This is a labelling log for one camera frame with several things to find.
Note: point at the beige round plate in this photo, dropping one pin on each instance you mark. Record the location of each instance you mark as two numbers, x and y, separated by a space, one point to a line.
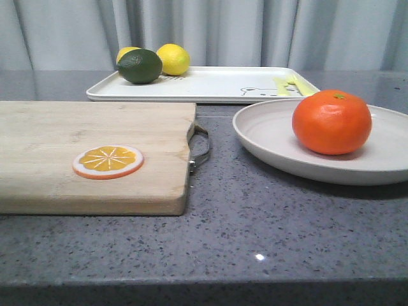
265 130

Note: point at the orange mandarin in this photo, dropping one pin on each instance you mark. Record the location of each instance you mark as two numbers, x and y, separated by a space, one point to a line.
332 122

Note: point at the white bear print tray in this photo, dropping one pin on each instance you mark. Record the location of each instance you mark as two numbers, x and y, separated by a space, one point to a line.
210 84

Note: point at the yellow lemon right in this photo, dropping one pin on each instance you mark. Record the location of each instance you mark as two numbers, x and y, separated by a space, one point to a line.
175 59

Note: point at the yellow lemon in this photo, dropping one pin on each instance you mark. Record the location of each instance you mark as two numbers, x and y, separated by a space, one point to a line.
175 59
124 51

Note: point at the orange slice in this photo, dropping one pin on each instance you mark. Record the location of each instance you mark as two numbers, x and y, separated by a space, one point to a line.
108 162

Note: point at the light green plastic knife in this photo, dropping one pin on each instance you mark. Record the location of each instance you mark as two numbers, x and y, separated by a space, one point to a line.
283 88

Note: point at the green lime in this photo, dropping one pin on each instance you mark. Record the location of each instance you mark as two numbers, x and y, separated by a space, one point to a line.
140 66

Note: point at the light green plastic fork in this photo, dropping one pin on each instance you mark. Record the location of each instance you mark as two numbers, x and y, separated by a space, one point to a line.
303 86

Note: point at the yellow lemon left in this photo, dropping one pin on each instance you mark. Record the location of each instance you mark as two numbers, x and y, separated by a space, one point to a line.
124 51

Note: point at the grey curtain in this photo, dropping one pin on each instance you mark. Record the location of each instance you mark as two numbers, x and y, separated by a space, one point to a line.
302 35

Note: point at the wooden cutting board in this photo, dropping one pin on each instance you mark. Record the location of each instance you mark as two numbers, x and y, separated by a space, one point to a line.
40 140

